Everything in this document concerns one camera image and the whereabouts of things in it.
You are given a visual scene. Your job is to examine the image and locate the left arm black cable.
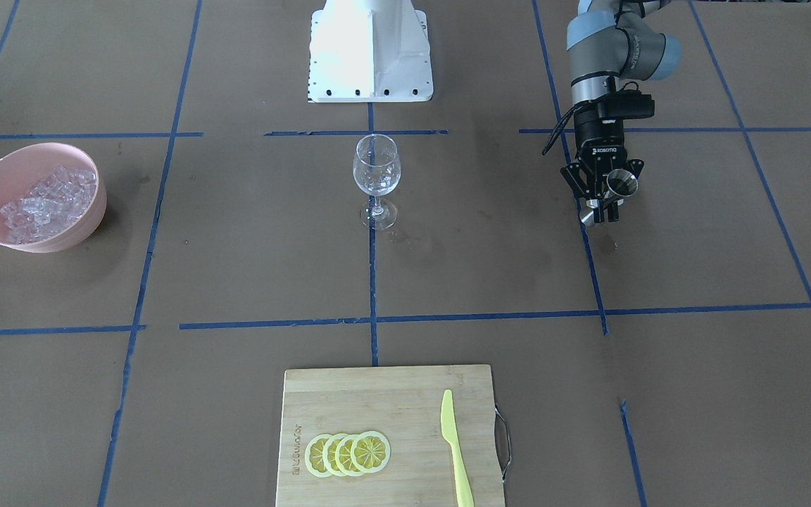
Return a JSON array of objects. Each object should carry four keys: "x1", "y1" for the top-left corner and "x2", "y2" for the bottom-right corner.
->
[{"x1": 542, "y1": 102, "x2": 582, "y2": 157}]

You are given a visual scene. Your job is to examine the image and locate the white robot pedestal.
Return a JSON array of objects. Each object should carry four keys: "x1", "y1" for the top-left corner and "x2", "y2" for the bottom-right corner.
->
[{"x1": 307, "y1": 1, "x2": 434, "y2": 104}]

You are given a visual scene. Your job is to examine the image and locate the steel jigger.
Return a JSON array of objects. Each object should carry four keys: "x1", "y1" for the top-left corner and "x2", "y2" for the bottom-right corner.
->
[{"x1": 579, "y1": 169, "x2": 639, "y2": 227}]

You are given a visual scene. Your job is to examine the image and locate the ice cubes pile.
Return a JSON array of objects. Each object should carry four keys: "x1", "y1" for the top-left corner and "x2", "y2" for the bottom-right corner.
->
[{"x1": 0, "y1": 165, "x2": 99, "y2": 244}]

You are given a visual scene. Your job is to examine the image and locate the clear wine glass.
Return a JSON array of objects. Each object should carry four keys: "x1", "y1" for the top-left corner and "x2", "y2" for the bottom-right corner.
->
[{"x1": 352, "y1": 134, "x2": 401, "y2": 230}]

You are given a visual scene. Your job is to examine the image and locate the yellow plastic knife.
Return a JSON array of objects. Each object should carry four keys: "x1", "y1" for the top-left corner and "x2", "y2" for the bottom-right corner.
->
[{"x1": 440, "y1": 389, "x2": 475, "y2": 506}]

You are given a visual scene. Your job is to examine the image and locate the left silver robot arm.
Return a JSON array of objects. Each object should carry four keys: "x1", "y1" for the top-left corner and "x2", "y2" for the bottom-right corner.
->
[{"x1": 549, "y1": 1, "x2": 681, "y2": 227}]

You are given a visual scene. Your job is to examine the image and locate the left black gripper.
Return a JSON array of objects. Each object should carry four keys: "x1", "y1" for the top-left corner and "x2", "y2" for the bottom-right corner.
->
[{"x1": 561, "y1": 105, "x2": 645, "y2": 222}]

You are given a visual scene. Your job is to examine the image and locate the pink ice bowl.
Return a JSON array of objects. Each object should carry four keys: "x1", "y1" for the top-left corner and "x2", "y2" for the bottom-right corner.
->
[{"x1": 0, "y1": 142, "x2": 107, "y2": 253}]

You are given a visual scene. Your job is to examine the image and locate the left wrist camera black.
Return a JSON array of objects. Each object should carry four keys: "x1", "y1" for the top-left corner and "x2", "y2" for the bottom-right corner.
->
[{"x1": 596, "y1": 90, "x2": 655, "y2": 120}]

